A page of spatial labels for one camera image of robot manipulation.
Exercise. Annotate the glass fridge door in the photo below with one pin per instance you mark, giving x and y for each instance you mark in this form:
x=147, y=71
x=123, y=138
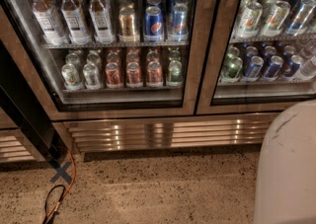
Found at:
x=210, y=70
x=41, y=63

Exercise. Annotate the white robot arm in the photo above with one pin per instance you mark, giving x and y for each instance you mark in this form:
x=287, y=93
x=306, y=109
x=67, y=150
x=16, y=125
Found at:
x=286, y=182

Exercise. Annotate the green can right fridge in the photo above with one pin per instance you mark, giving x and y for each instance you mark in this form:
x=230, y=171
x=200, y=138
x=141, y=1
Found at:
x=232, y=69

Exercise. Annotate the neighbouring fridge grille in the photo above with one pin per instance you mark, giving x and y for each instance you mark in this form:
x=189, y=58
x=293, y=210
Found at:
x=16, y=147

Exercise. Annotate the white 7up can left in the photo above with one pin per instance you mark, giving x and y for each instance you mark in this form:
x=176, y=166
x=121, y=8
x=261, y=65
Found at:
x=248, y=24

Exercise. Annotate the white 7up can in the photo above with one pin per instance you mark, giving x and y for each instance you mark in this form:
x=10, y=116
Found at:
x=273, y=22
x=248, y=24

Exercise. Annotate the white 7up can right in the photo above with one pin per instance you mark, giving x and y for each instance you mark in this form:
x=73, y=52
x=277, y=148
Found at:
x=273, y=22

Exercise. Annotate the silver blue diet can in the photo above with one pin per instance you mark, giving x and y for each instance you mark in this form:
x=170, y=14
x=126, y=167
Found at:
x=179, y=28

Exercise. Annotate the blue pepsi can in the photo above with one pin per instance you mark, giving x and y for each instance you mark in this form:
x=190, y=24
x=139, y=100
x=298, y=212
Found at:
x=153, y=29

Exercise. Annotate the blue silver can upper right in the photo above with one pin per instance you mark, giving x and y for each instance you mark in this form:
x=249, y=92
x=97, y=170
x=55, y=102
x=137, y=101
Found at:
x=299, y=17

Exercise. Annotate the blue can right lower left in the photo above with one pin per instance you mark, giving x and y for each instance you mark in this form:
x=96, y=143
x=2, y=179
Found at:
x=252, y=71

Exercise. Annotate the green silver can lower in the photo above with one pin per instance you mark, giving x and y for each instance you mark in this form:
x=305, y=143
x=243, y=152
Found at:
x=174, y=76

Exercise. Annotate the gold soda can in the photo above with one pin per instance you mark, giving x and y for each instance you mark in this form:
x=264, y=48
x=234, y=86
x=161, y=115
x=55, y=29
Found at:
x=128, y=27

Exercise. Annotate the red can right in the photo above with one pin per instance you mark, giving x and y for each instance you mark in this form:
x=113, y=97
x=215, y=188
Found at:
x=154, y=74

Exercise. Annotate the red can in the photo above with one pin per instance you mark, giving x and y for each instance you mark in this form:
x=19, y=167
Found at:
x=133, y=75
x=154, y=74
x=113, y=75

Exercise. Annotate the tea bottle right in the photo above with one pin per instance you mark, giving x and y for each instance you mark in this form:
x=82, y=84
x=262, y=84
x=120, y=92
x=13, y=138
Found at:
x=102, y=22

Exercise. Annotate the tea bottle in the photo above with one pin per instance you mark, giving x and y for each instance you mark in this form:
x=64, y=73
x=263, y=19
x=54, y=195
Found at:
x=102, y=22
x=75, y=21
x=50, y=22

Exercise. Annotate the red can middle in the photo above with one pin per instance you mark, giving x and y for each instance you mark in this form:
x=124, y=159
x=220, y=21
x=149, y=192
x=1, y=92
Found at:
x=133, y=75

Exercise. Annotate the red can left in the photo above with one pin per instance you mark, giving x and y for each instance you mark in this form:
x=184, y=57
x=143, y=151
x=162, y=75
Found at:
x=113, y=75

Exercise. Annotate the tea bottle middle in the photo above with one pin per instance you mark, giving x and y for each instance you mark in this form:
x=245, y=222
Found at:
x=75, y=21

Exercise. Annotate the silver can lower shelf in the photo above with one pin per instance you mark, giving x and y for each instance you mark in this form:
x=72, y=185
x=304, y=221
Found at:
x=92, y=76

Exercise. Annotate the white green can far left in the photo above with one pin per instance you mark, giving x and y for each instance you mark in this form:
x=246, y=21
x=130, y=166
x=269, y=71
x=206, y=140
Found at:
x=71, y=76

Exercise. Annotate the tea bottle left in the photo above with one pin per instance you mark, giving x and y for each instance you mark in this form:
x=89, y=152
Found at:
x=50, y=22

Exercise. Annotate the stainless steel vent grille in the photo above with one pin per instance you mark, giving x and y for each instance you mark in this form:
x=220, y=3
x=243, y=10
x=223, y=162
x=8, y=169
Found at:
x=101, y=135

